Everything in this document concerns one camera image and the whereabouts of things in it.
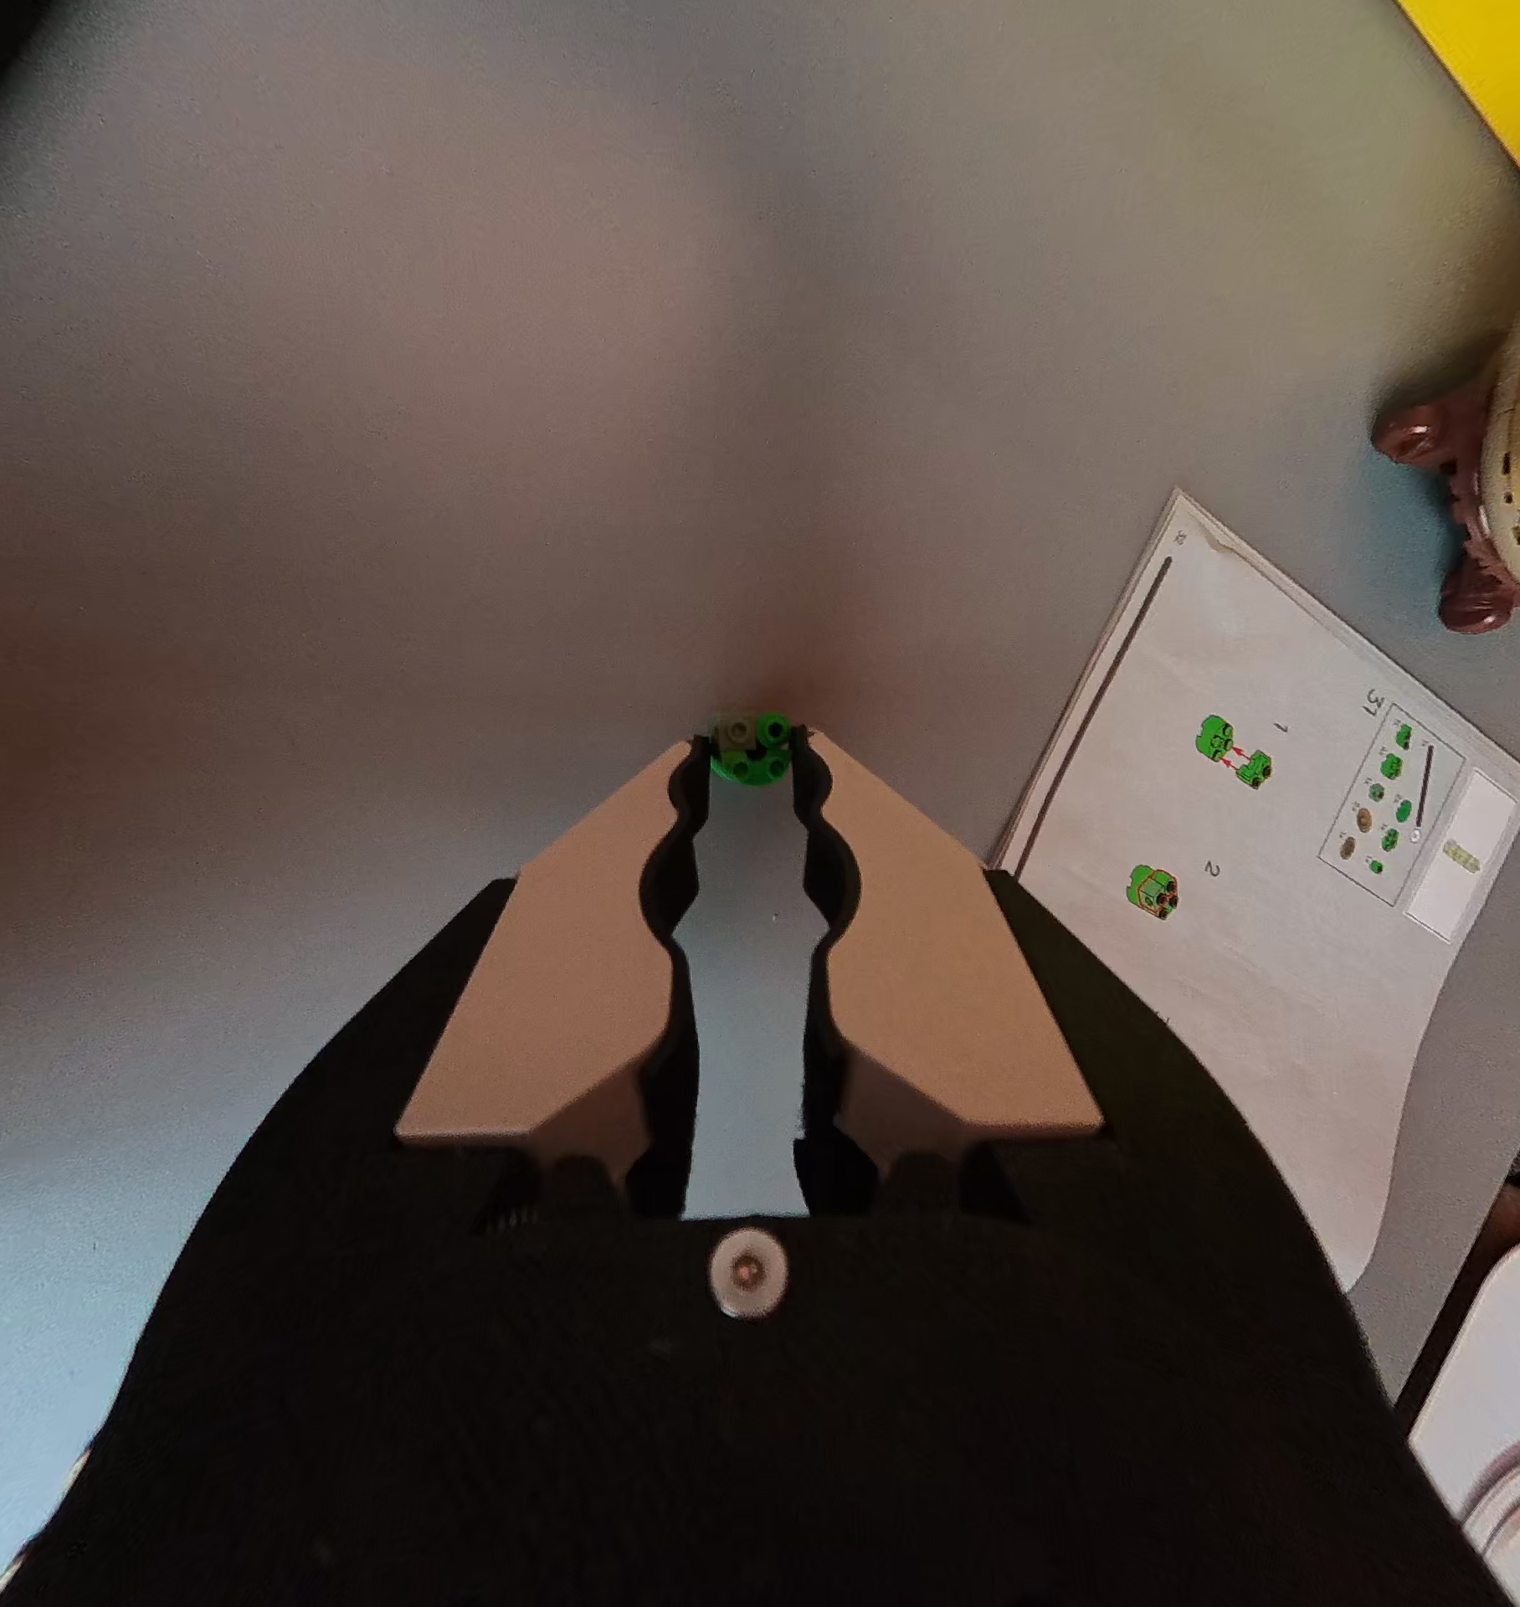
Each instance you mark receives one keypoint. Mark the white chair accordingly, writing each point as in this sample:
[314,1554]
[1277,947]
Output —
[1507,1405]

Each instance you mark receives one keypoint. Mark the green round toy brick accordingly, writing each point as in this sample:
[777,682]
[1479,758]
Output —
[750,751]

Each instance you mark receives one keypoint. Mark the grey desk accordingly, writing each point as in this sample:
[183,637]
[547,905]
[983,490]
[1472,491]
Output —
[397,439]

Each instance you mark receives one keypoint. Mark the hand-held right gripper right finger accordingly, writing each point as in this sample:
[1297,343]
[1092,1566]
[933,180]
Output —
[948,990]

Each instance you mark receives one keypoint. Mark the open instruction booklet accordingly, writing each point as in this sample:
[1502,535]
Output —
[1263,978]

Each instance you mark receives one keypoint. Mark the stack of yellow bins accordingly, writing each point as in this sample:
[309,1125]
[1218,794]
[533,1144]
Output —
[1507,87]

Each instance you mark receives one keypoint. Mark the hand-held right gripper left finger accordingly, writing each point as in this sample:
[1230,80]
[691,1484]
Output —
[560,990]

